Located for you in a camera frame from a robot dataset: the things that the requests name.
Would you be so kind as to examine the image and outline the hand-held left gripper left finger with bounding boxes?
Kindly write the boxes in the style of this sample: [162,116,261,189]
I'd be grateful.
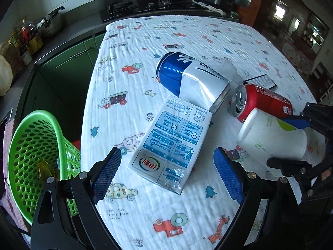
[31,146,122,250]

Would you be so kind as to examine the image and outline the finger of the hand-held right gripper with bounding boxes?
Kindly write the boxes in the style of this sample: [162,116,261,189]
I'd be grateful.
[280,103,333,137]
[267,141,331,202]

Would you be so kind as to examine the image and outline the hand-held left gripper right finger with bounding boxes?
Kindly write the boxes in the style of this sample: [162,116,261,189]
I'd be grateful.
[213,147,302,250]

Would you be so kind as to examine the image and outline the white paper cup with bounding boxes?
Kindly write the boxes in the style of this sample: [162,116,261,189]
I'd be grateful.
[237,108,307,160]

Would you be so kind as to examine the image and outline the crushed yellow plastic bottle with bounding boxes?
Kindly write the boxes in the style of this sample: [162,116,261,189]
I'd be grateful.
[36,161,60,185]

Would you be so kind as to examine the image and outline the white blue milk carton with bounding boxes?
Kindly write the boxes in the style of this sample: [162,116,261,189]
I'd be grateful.
[126,95,213,196]

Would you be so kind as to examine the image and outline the green plastic basket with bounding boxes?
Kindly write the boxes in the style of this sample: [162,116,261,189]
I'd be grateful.
[8,110,82,226]

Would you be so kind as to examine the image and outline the red soda can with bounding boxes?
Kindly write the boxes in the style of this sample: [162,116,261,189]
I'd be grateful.
[228,83,293,123]

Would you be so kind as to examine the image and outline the black card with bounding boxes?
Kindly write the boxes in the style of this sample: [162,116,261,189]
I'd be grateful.
[243,75,276,91]

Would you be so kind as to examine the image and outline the white baby fence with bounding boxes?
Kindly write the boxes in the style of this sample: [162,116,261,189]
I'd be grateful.
[281,38,313,75]

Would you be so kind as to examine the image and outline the clear plastic cup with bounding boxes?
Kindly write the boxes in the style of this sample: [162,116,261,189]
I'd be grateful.
[217,59,244,85]

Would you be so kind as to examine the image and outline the blue white drink can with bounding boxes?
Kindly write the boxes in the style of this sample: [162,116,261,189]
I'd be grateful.
[155,52,231,115]

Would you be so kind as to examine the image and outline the brown cleaning cloth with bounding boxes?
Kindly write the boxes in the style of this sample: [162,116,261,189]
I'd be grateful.
[0,117,19,214]

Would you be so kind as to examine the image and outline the green kitchen cabinets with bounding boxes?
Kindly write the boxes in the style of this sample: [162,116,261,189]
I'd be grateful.
[25,30,107,146]

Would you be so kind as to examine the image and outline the wooden glass cabinet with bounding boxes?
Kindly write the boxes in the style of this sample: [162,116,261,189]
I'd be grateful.
[234,0,279,29]

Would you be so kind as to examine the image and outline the round wooden chopping block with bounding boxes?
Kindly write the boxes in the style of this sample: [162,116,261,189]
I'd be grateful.
[0,55,13,97]

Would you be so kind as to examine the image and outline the small white jar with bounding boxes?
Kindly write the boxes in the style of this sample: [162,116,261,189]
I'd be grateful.
[19,47,33,65]

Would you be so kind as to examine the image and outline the white rag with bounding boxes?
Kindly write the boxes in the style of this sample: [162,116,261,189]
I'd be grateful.
[194,1,227,16]

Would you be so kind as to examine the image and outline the printed white tablecloth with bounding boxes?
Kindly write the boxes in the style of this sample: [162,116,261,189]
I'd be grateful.
[81,16,318,250]

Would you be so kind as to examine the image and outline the yellow seasoning tin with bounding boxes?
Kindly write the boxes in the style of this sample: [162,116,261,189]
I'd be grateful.
[27,32,44,55]

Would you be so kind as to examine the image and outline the steel cooking pot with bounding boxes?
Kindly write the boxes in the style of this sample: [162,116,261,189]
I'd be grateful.
[36,6,65,37]

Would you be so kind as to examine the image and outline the dark sauce bottle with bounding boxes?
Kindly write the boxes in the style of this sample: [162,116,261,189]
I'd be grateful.
[19,19,35,45]

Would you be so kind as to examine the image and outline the black gas stove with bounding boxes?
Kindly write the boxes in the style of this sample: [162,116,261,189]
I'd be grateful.
[100,0,203,23]

